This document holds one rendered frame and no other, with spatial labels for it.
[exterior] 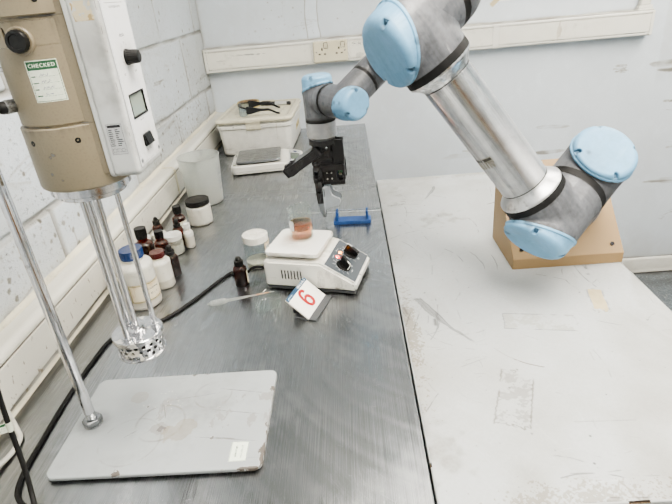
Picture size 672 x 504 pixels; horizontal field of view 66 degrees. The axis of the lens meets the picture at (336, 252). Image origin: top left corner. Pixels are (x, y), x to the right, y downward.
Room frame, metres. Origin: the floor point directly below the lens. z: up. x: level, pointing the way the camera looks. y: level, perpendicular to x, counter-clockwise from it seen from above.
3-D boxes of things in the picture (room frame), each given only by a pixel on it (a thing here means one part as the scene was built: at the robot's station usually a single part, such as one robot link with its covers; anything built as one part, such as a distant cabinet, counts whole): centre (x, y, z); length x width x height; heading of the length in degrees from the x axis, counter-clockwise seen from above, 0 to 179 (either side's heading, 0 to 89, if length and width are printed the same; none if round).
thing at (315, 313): (0.88, 0.06, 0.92); 0.09 x 0.06 x 0.04; 158
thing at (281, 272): (1.00, 0.05, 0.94); 0.22 x 0.13 x 0.08; 72
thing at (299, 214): (1.03, 0.07, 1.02); 0.06 x 0.05 x 0.08; 154
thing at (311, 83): (1.29, 0.01, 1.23); 0.09 x 0.08 x 0.11; 33
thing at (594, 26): (2.36, -0.46, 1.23); 1.90 x 0.06 x 0.10; 87
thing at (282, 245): (1.01, 0.08, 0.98); 0.12 x 0.12 x 0.01; 72
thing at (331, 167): (1.29, 0.00, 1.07); 0.09 x 0.08 x 0.12; 83
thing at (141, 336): (0.60, 0.28, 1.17); 0.07 x 0.07 x 0.25
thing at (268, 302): (0.90, 0.15, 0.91); 0.06 x 0.06 x 0.02
